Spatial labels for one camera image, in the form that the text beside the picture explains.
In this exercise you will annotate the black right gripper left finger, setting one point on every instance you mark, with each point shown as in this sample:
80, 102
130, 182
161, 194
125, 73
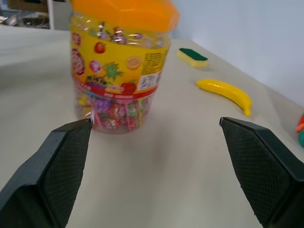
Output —
52, 175

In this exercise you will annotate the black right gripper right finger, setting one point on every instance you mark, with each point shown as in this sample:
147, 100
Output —
263, 166

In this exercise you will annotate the candy jar with orange lid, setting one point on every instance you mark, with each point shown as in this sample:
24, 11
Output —
118, 59

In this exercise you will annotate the orange green toy carrot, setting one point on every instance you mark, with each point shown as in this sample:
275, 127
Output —
300, 133

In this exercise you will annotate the yellow toy banana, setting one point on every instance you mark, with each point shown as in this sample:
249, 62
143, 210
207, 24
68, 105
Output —
228, 92

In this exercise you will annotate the yellow green sponge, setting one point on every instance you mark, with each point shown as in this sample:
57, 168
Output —
192, 57

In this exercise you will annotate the white shelf with clutter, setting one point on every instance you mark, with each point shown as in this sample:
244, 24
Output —
26, 12

